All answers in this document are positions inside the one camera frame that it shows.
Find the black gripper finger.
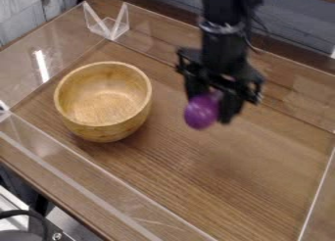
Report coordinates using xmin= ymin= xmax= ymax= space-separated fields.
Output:
xmin=183 ymin=72 xmax=210 ymax=100
xmin=219 ymin=89 xmax=245 ymax=124

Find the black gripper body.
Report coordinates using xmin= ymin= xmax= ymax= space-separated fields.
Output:
xmin=175 ymin=47 xmax=266 ymax=104

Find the purple toy eggplant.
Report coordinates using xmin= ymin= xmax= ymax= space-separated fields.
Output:
xmin=185 ymin=91 xmax=223 ymax=130

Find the brown wooden bowl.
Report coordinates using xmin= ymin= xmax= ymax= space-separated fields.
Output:
xmin=54 ymin=61 xmax=154 ymax=142

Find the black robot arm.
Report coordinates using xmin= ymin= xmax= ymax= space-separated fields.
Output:
xmin=175 ymin=0 xmax=265 ymax=129

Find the clear acrylic corner bracket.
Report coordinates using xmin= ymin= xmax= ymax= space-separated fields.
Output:
xmin=83 ymin=1 xmax=130 ymax=41

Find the clear acrylic tray wall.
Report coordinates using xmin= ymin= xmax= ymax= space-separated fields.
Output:
xmin=0 ymin=101 xmax=218 ymax=241

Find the black table mount bracket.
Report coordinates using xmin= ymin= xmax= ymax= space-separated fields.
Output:
xmin=30 ymin=195 xmax=97 ymax=241

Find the black cable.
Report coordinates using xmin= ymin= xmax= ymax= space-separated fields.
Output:
xmin=0 ymin=209 xmax=47 ymax=241

